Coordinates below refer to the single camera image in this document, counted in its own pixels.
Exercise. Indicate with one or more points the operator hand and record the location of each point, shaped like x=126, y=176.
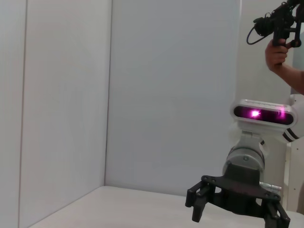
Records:
x=275, y=54

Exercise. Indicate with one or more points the operator forearm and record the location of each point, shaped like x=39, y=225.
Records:
x=294, y=78

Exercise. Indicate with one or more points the black handheld controller rig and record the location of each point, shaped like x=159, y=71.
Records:
x=282, y=19

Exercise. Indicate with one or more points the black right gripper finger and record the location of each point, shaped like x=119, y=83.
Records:
x=275, y=216
x=199, y=197

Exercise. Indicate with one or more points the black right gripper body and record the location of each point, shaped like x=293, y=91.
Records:
x=240, y=190

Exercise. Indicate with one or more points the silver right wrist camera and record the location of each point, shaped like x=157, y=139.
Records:
x=268, y=126

